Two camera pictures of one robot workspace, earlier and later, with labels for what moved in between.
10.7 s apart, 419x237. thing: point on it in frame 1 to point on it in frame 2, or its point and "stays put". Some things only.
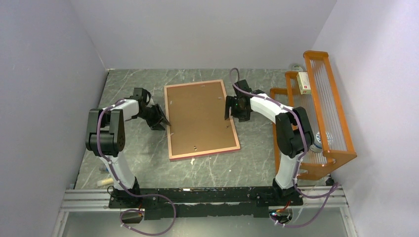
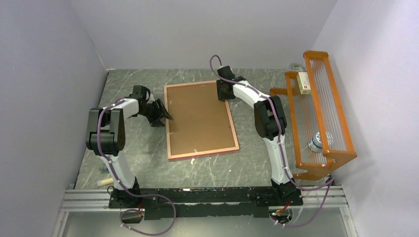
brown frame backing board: x=197 y=118 stays put
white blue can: x=316 y=146 stays put
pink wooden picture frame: x=179 y=157 stays put
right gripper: x=230 y=102 to x=220 y=96
